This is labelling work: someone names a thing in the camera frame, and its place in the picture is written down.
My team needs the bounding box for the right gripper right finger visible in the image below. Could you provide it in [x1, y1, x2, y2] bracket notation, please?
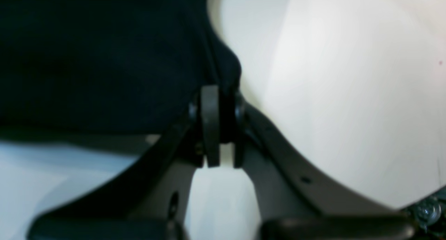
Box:
[220, 91, 417, 240]

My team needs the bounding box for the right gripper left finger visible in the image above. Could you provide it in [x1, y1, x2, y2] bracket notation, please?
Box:
[26, 85, 220, 240]

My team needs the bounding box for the black T-shirt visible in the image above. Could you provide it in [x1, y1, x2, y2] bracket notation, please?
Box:
[0, 0, 241, 134]

